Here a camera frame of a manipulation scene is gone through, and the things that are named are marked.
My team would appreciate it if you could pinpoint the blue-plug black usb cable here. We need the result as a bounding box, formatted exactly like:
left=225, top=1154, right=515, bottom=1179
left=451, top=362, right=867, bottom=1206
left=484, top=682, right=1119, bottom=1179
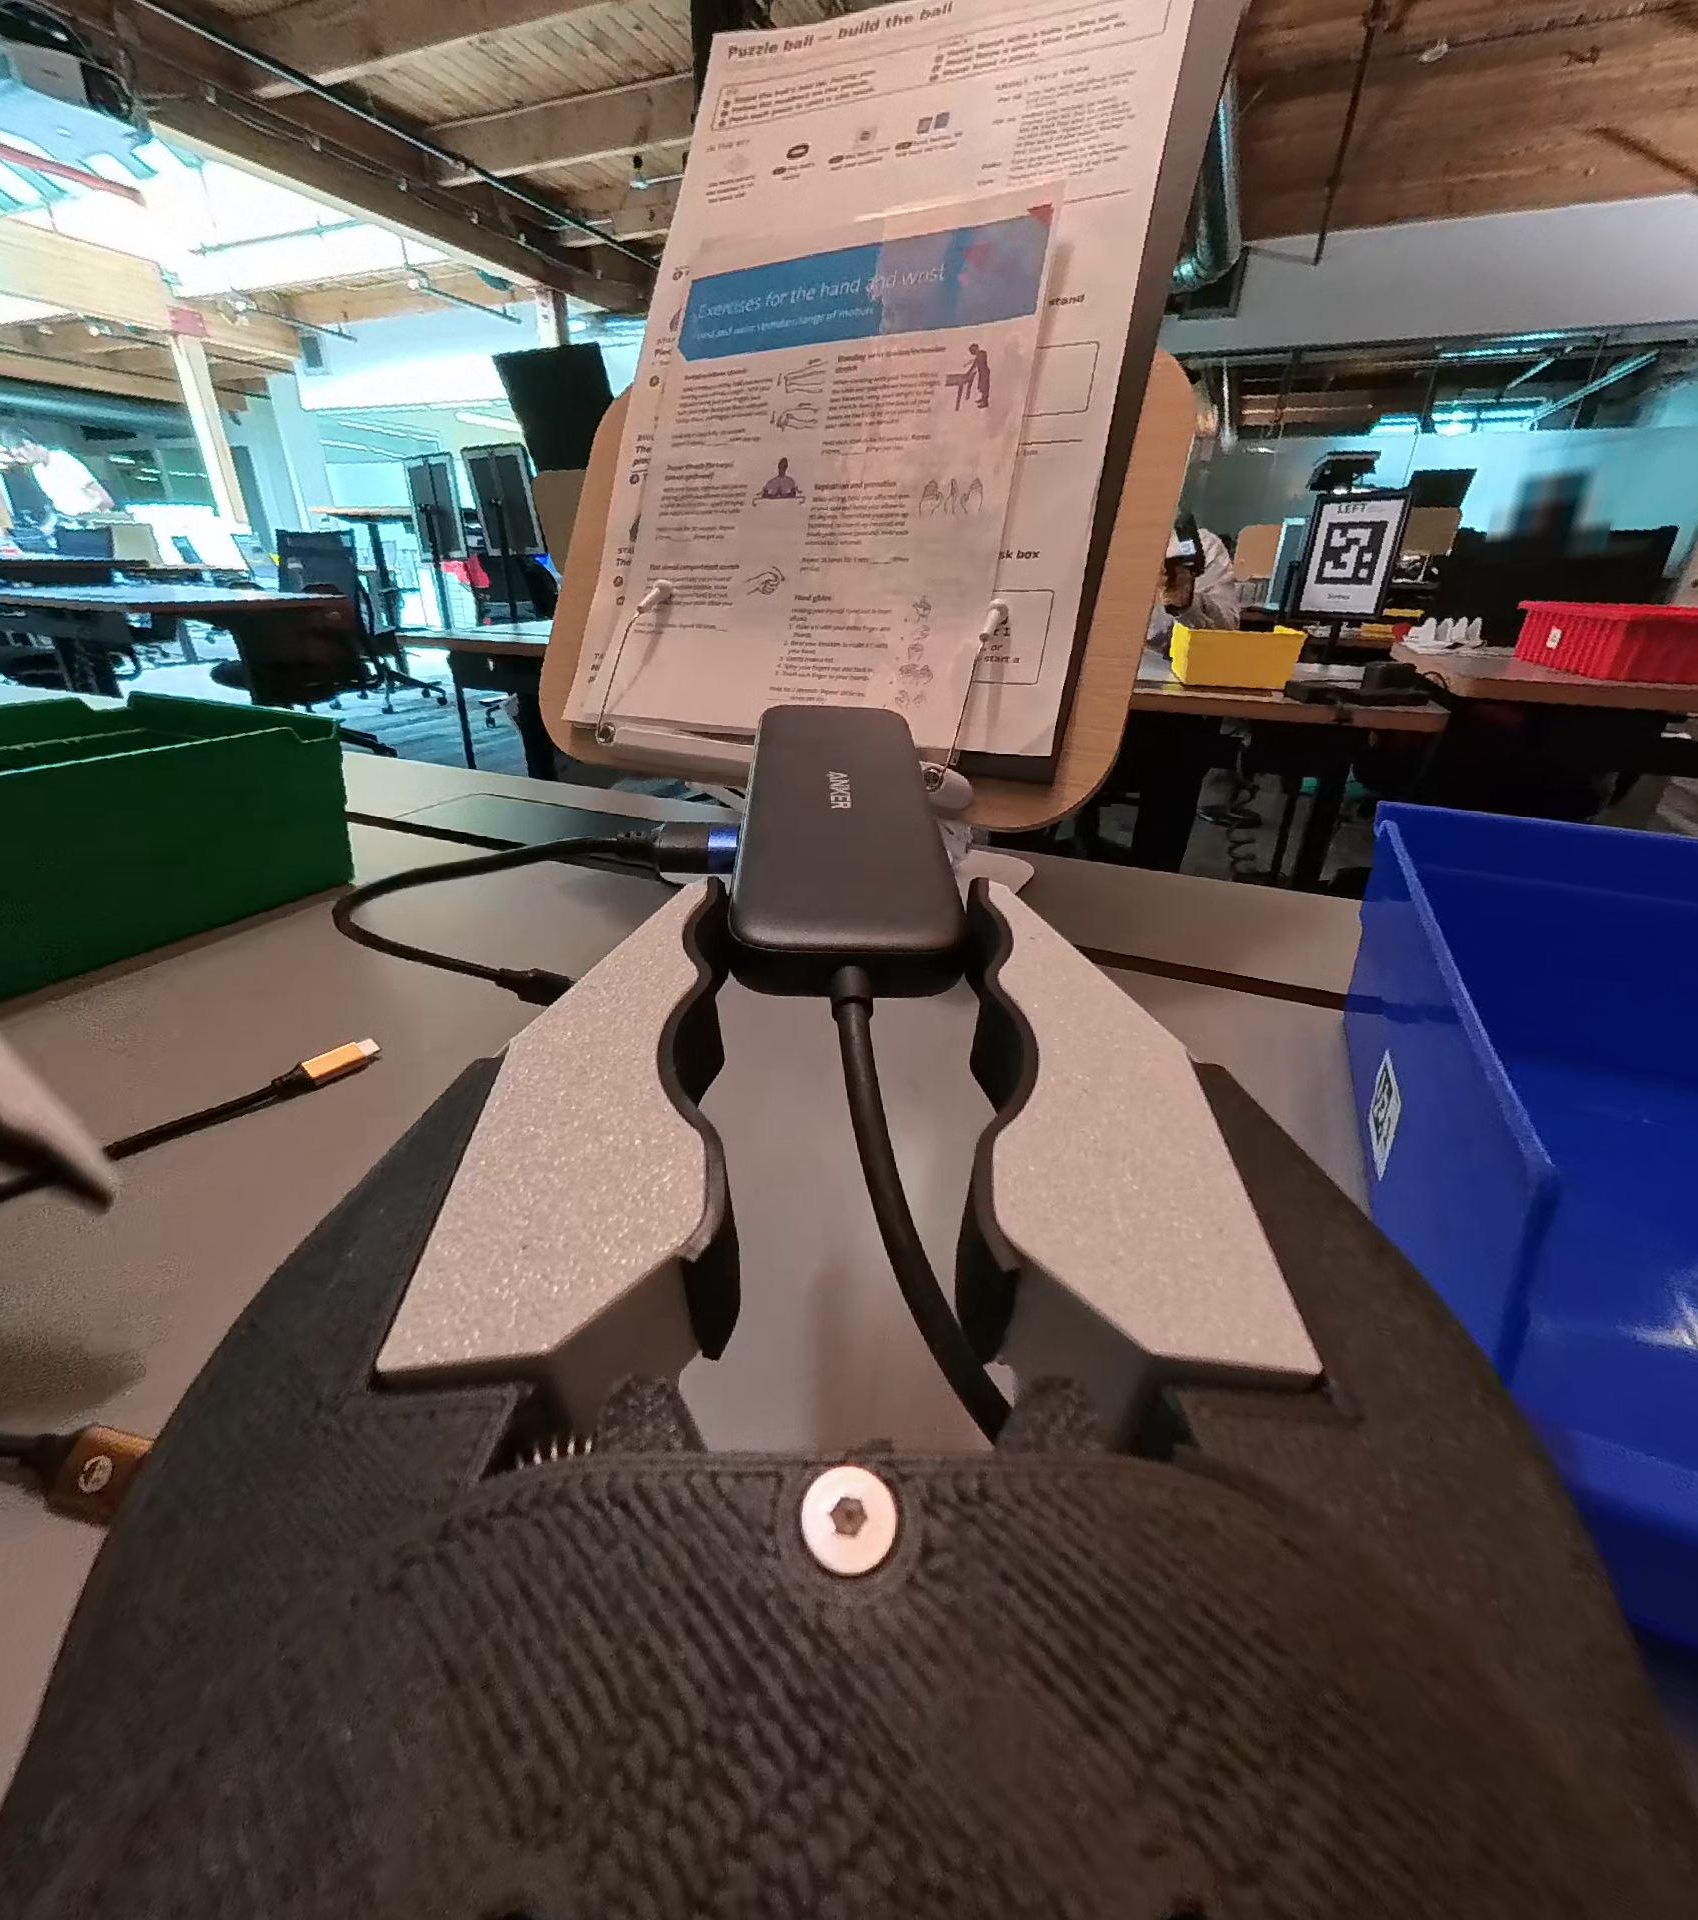
left=331, top=819, right=751, bottom=1008

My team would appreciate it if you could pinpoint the dark long desk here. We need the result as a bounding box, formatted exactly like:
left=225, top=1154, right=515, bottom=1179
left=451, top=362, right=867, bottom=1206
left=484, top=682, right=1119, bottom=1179
left=0, top=553, right=355, bottom=703

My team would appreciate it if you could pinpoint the black office chair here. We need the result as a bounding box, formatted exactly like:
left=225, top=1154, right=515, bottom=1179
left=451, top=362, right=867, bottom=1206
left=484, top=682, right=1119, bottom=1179
left=271, top=528, right=451, bottom=717

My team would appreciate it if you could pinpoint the green plastic bin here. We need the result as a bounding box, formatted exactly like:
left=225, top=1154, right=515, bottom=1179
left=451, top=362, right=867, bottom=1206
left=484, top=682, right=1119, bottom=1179
left=0, top=692, right=355, bottom=1004

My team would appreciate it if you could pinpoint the orange-plug black usb cable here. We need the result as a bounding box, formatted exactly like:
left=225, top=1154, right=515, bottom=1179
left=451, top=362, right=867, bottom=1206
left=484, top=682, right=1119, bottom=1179
left=0, top=1039, right=385, bottom=1527

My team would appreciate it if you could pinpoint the black usb hub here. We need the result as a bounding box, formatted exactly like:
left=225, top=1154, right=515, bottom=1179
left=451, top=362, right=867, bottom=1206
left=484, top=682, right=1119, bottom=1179
left=724, top=704, right=1016, bottom=1446

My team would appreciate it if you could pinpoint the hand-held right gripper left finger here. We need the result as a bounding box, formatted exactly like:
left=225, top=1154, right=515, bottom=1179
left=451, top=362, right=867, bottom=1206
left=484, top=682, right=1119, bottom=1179
left=373, top=877, right=735, bottom=1399

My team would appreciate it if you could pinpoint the black-white tag sign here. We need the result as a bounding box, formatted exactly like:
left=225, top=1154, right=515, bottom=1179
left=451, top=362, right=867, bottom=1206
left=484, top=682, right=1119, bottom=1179
left=1280, top=487, right=1416, bottom=624

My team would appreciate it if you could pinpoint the black flat device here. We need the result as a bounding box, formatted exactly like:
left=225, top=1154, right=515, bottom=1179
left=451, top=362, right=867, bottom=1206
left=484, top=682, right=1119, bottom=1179
left=1285, top=661, right=1431, bottom=709

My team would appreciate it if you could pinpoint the small yellow bin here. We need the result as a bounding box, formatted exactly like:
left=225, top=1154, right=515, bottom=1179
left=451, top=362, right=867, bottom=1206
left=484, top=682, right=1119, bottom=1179
left=1168, top=620, right=1310, bottom=692

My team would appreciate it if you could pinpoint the black monitor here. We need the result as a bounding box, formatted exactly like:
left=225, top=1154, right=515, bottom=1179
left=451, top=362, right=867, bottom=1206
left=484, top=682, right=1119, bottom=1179
left=493, top=345, right=620, bottom=476

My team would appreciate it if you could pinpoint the red plastic bin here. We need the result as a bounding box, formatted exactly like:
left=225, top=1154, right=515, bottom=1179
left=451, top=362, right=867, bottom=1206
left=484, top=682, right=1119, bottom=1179
left=1516, top=601, right=1698, bottom=691

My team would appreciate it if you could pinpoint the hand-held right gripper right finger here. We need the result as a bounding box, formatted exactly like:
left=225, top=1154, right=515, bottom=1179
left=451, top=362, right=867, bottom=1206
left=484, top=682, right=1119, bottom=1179
left=957, top=877, right=1328, bottom=1399

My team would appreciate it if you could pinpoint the wooden document stand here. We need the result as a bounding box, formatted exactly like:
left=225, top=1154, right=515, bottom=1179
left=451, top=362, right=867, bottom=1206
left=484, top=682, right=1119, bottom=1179
left=541, top=352, right=1194, bottom=836

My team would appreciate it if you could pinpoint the blue plastic bin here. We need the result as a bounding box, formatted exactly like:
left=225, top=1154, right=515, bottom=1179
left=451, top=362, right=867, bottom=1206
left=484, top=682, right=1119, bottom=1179
left=1340, top=802, right=1698, bottom=1700

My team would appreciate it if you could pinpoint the white instruction sheet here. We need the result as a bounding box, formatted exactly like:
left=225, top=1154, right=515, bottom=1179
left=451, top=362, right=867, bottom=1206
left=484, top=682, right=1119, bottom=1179
left=565, top=0, right=1215, bottom=782

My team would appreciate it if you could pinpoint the wooden desk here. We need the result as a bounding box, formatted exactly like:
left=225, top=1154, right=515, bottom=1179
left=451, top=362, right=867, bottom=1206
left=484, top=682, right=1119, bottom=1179
left=1131, top=678, right=1455, bottom=877

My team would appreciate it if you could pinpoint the blue-header exercise sheet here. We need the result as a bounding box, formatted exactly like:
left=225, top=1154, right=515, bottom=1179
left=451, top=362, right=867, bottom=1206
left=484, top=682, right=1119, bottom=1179
left=570, top=202, right=1064, bottom=761

